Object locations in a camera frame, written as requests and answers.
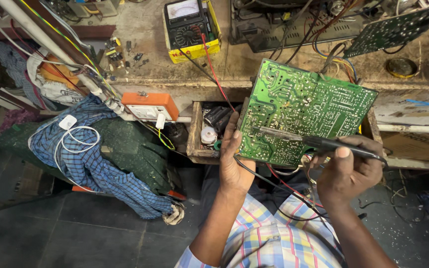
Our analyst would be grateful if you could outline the person's pastel checked shirt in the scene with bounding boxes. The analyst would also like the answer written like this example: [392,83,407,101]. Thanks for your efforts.
[174,193,346,268]

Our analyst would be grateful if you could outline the brown cardboard carton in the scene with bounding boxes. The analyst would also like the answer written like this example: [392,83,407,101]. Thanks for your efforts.
[380,131,429,163]

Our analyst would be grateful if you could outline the orange and white socket box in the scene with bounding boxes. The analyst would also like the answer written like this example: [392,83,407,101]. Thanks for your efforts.
[121,92,179,122]

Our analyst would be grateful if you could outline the yellow cardboard box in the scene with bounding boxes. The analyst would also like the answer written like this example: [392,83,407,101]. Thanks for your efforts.
[162,0,222,64]

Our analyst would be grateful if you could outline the white wire coil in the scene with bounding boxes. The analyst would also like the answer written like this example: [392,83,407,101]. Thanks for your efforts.
[162,202,185,226]

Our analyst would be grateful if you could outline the white charger with cable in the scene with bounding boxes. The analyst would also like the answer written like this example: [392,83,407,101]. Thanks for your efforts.
[53,115,101,187]

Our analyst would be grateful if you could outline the red probe wire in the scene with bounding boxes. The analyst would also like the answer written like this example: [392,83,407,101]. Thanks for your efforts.
[199,33,325,208]

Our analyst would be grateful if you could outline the heap of cloths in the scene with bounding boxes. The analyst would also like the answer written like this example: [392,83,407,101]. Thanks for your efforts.
[0,40,85,109]

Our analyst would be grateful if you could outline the person's left hand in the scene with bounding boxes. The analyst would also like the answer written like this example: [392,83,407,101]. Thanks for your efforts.
[219,112,257,194]

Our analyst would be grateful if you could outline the white conduit pipe with wires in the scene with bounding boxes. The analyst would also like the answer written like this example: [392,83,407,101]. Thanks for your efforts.
[0,0,193,124]

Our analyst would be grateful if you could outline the bundle of coloured wires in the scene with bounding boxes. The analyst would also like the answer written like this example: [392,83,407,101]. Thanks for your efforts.
[304,0,361,85]

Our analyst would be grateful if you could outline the white tape roll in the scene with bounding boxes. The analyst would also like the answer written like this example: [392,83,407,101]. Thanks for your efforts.
[201,126,218,145]

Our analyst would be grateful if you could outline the grey metal device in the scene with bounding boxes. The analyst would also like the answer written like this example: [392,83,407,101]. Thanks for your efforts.
[65,0,122,20]

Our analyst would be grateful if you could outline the scattered small electronic parts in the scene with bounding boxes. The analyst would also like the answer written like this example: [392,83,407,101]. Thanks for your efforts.
[102,36,150,73]

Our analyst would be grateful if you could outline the dark green cushioned seat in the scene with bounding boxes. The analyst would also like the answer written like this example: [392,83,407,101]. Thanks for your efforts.
[0,118,187,201]

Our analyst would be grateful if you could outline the wooden drawer with parts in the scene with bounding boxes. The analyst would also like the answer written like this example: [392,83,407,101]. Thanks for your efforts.
[186,101,243,165]

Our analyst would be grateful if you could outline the dark green circuit board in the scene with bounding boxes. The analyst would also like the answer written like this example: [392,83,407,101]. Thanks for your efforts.
[343,2,429,59]

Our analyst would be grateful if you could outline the black probe wire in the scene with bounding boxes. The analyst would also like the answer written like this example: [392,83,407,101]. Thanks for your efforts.
[178,48,328,221]

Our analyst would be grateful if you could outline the person's right hand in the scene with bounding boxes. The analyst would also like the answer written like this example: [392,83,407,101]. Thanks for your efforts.
[309,135,385,213]

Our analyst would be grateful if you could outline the blue checked shirt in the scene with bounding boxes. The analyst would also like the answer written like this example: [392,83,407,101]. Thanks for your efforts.
[28,94,175,220]

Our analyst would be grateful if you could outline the black analog multimeter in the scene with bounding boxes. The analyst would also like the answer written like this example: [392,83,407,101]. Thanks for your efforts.
[164,0,215,51]

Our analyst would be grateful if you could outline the round solder paste tin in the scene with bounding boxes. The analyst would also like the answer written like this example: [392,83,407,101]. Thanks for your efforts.
[386,57,419,79]

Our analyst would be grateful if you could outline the grey metal chassis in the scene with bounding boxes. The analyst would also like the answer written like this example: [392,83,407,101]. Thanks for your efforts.
[230,0,368,53]

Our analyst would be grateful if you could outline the bright green circuit board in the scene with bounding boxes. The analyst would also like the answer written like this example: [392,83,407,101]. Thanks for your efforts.
[237,58,379,168]

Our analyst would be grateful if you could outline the black soldering iron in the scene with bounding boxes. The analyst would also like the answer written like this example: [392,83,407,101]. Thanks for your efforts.
[252,125,389,167]

